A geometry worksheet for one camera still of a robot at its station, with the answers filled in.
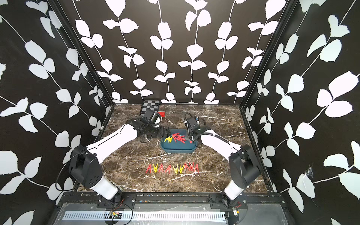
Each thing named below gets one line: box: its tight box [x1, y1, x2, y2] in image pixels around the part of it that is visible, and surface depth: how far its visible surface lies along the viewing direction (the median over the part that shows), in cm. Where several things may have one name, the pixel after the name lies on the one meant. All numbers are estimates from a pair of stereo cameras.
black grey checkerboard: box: [140, 100, 160, 116], surface depth 121 cm
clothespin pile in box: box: [164, 132, 193, 144], surface depth 100 cm
